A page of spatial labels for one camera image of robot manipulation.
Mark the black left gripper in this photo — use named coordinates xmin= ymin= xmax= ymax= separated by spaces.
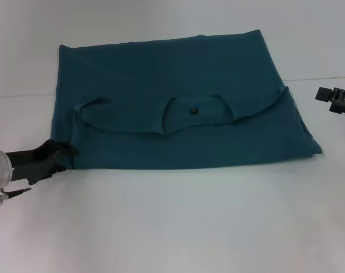
xmin=6 ymin=139 xmax=80 ymax=185

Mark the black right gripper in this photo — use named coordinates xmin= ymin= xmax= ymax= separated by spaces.
xmin=314 ymin=86 xmax=345 ymax=119

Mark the teal FREE print t-shirt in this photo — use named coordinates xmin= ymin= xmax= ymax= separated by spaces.
xmin=48 ymin=28 xmax=323 ymax=171

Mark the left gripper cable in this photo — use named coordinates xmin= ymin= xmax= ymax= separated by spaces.
xmin=0 ymin=184 xmax=32 ymax=208

